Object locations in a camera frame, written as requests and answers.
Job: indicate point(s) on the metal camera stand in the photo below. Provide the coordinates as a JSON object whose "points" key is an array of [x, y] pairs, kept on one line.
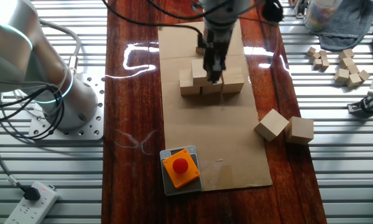
{"points": [[360, 109]]}

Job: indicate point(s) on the jar with colourful contents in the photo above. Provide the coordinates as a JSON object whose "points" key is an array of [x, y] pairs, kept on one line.
{"points": [[321, 15]]}

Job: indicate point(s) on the large wooden cube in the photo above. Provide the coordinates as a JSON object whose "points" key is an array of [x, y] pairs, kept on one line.
{"points": [[186, 87], [211, 89], [233, 81], [272, 124], [299, 130], [199, 73]]}

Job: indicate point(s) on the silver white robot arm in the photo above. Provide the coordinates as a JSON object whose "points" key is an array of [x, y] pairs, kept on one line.
{"points": [[15, 56]]}

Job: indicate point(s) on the medium wooden cube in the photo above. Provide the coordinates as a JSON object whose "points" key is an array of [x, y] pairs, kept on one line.
{"points": [[345, 62], [354, 80], [346, 53], [199, 50], [342, 75], [353, 68], [364, 75]]}

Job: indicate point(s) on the orange emergency stop button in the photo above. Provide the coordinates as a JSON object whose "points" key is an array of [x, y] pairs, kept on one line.
{"points": [[180, 166]]}

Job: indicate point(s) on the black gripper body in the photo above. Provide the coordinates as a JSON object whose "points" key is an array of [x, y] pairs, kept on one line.
{"points": [[217, 43]]}

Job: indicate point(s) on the white power strip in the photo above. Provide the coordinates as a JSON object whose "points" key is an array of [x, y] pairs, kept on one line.
{"points": [[34, 211]]}

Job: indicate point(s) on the silver robot mounting plate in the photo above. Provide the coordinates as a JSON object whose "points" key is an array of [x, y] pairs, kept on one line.
{"points": [[93, 93]]}

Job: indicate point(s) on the brown cardboard sheet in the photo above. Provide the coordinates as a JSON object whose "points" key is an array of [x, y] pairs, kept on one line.
{"points": [[236, 171]]}

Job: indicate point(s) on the reddish wood grain board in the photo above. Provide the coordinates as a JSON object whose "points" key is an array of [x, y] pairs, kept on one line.
{"points": [[130, 124]]}

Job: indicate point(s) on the black power plug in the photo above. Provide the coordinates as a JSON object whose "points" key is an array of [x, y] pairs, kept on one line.
{"points": [[32, 193]]}

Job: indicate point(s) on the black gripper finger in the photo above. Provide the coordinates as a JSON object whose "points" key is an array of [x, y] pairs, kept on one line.
{"points": [[224, 60], [215, 70]]}

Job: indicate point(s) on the small wooden cube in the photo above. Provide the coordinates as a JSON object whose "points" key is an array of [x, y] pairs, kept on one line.
{"points": [[325, 64], [317, 63], [323, 53], [316, 56], [311, 51]]}

